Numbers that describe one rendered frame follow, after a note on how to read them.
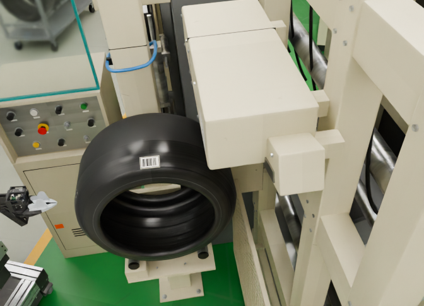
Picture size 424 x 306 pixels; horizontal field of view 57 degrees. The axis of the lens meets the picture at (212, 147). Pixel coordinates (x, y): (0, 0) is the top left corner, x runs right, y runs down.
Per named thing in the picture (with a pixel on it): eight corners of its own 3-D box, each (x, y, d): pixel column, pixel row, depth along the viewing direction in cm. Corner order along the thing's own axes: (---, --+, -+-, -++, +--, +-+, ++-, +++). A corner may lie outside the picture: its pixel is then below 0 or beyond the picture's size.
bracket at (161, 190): (123, 205, 188) (119, 191, 181) (207, 193, 190) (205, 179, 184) (123, 210, 185) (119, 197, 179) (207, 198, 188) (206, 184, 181)
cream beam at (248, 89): (184, 47, 137) (179, 5, 126) (256, 39, 138) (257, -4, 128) (206, 172, 91) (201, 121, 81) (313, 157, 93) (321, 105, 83)
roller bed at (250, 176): (224, 164, 197) (221, 117, 177) (253, 160, 198) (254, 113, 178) (231, 194, 182) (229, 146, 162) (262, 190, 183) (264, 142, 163)
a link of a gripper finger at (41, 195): (54, 194, 139) (26, 195, 138) (57, 205, 143) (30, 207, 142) (55, 187, 142) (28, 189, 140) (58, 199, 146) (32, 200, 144)
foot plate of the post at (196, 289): (158, 264, 260) (158, 262, 258) (199, 257, 261) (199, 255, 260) (160, 303, 240) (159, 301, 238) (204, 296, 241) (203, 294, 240)
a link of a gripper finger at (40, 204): (52, 200, 137) (24, 202, 136) (56, 212, 141) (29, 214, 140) (54, 194, 139) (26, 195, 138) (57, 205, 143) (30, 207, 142)
